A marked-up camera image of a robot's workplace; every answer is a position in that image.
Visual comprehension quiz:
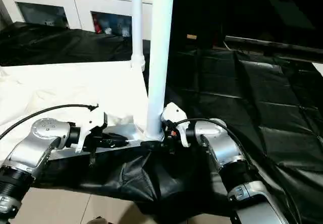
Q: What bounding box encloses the black bar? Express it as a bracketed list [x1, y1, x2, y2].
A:
[224, 35, 323, 55]

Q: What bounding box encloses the white plastic table leg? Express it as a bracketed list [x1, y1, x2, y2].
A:
[144, 0, 176, 140]
[130, 0, 147, 72]

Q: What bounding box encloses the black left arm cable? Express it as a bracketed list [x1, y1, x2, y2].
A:
[0, 103, 99, 140]

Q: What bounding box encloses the black plastic mat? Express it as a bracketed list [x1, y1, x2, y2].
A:
[0, 21, 323, 223]

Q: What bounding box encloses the white plastic table top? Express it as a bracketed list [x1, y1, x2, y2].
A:
[0, 58, 165, 161]

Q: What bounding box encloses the white cabinet with glass doors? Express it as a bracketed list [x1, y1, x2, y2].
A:
[0, 0, 153, 39]

